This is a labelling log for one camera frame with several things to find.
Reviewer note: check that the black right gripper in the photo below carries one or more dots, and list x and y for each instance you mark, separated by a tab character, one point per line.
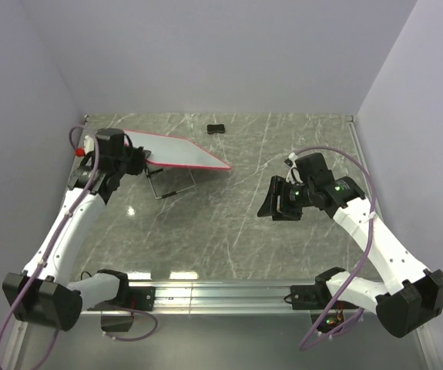
278	186

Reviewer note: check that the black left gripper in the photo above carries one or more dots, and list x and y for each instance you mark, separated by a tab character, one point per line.
139	154

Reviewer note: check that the pink framed whiteboard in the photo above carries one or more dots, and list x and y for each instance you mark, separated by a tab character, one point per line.
175	151

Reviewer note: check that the yellow whiteboard eraser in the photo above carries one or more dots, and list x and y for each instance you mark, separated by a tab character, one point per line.
215	129

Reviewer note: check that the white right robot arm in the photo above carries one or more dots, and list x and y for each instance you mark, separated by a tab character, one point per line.
409	295

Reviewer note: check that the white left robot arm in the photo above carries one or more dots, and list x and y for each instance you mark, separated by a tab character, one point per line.
42	293

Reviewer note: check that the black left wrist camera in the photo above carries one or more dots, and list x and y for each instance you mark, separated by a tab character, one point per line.
112	143

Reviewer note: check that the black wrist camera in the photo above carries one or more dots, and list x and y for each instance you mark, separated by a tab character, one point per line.
308	171
112	143

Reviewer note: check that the wire whiteboard easel stand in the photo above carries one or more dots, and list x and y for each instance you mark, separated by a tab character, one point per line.
169	181

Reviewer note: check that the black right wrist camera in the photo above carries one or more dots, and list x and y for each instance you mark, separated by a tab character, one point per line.
308	171

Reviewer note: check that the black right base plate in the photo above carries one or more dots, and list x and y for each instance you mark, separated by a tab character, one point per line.
308	297

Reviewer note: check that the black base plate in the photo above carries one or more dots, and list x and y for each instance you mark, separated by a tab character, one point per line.
308	297
142	298

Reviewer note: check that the aluminium mounting rail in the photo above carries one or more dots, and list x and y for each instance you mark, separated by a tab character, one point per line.
195	297

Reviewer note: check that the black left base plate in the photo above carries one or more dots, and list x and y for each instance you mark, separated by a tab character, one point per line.
142	298

